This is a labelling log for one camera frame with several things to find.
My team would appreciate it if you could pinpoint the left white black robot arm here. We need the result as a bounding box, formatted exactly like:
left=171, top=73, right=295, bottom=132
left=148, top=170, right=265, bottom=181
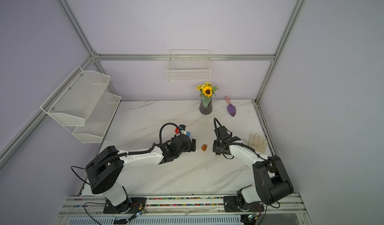
left=71, top=123, right=196, bottom=209

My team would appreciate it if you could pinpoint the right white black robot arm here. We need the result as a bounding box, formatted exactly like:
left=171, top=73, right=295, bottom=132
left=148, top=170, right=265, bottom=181
left=213, top=118, right=294, bottom=212

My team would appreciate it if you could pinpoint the white work glove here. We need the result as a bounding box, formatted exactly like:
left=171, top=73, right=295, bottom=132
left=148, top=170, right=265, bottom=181
left=243, top=134, right=268, bottom=154

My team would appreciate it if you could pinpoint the purple pink garden trowel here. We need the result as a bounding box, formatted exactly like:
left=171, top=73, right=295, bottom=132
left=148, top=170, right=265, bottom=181
left=225, top=96, right=237, bottom=117

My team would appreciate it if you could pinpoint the sunflower bouquet in grey vase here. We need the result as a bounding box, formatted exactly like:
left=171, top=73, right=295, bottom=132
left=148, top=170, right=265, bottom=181
left=196, top=82, right=218, bottom=115

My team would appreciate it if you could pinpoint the white mesh two-tier shelf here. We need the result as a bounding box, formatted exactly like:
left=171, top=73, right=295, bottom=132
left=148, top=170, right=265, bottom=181
left=41, top=66, right=121, bottom=144

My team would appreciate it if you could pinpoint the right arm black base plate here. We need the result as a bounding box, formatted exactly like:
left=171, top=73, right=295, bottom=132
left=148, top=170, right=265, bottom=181
left=223, top=196, right=265, bottom=213

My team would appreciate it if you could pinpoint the white wire wall basket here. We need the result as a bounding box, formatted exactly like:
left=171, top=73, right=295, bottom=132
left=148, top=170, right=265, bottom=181
left=167, top=49, right=212, bottom=81

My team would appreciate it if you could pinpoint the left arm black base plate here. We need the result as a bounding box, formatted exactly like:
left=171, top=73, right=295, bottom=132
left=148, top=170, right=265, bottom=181
left=103, top=197, right=147, bottom=214

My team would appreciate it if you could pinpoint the aluminium front rail frame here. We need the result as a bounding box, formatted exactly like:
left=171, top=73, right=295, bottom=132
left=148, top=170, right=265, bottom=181
left=59, top=194, right=307, bottom=217

